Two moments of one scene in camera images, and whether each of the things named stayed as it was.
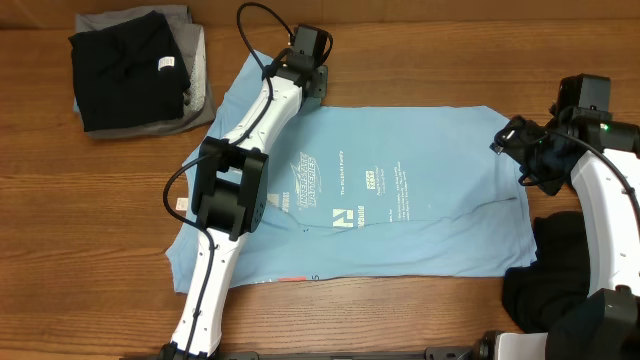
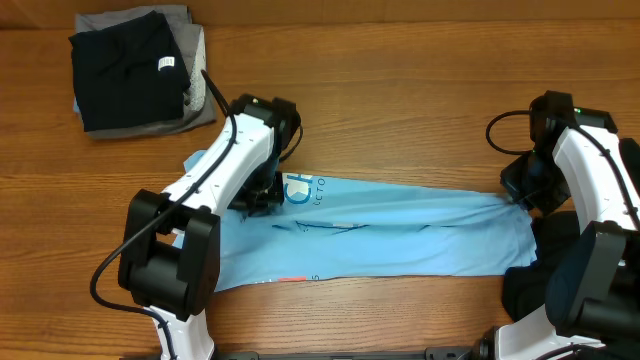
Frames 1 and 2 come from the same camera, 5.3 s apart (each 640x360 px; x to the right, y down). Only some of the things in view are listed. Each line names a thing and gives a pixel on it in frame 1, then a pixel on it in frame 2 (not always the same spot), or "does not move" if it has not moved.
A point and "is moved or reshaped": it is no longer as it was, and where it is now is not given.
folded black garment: x=128 y=73 does not move
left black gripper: x=319 y=70 to x=252 y=205
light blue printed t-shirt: x=358 y=190 is moved or reshaped
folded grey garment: x=192 y=44 does not move
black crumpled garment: x=535 y=294 does not move
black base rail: x=434 y=353 does not move
